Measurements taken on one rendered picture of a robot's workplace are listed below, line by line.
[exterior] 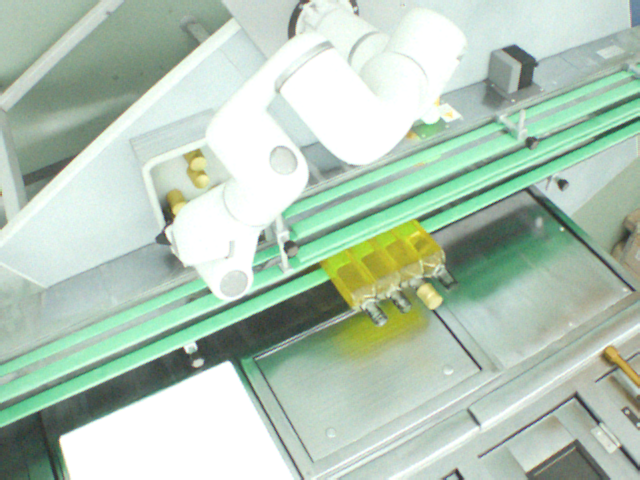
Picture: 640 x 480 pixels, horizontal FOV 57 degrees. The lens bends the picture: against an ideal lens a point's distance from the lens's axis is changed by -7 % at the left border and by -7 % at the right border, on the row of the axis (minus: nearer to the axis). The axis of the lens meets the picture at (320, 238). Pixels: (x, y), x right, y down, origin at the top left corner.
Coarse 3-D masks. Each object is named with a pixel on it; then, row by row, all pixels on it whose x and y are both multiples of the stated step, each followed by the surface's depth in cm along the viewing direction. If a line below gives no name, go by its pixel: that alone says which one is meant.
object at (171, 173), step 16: (192, 144) 112; (208, 144) 123; (160, 160) 111; (176, 160) 121; (208, 160) 125; (144, 176) 111; (160, 176) 122; (176, 176) 124; (208, 176) 128; (224, 176) 127; (160, 192) 125; (192, 192) 129; (160, 208) 118; (160, 224) 121
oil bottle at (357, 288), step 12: (348, 252) 134; (324, 264) 135; (336, 264) 132; (348, 264) 131; (336, 276) 131; (348, 276) 129; (360, 276) 129; (348, 288) 128; (360, 288) 127; (372, 288) 127; (348, 300) 130; (360, 300) 126
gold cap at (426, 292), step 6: (420, 288) 128; (426, 288) 127; (432, 288) 127; (420, 294) 128; (426, 294) 127; (432, 294) 126; (438, 294) 127; (426, 300) 127; (432, 300) 126; (438, 300) 127; (432, 306) 127
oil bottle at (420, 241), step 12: (396, 228) 138; (408, 228) 138; (420, 228) 137; (408, 240) 135; (420, 240) 135; (432, 240) 135; (420, 252) 133; (432, 252) 133; (444, 252) 133; (432, 264) 131; (444, 264) 133; (432, 276) 134
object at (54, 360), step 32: (608, 128) 156; (256, 256) 133; (320, 256) 132; (192, 288) 128; (256, 288) 128; (128, 320) 123; (160, 320) 123; (32, 352) 119; (64, 352) 119; (96, 352) 118; (0, 384) 114; (32, 384) 114
